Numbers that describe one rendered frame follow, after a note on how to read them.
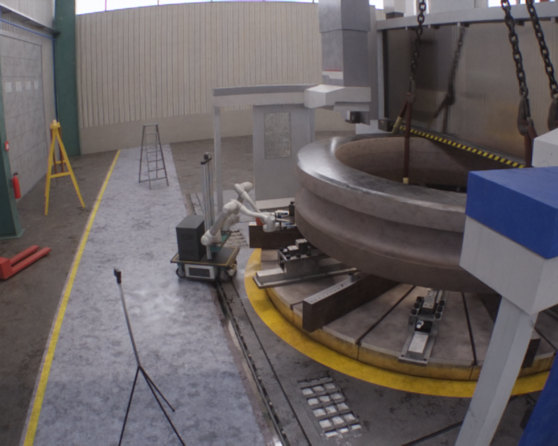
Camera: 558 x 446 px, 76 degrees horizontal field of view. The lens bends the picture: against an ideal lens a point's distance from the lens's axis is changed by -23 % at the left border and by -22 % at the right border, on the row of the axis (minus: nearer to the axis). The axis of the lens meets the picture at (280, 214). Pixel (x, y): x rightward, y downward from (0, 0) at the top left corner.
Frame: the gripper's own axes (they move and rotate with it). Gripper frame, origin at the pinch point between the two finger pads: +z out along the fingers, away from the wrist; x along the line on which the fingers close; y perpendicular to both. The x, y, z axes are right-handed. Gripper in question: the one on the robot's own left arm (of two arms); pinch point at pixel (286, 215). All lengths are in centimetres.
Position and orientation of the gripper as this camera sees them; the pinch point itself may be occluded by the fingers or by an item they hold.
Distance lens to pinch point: 632.0
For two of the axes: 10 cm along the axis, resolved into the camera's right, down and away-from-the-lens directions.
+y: -0.2, -9.5, -3.2
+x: -0.8, -3.2, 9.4
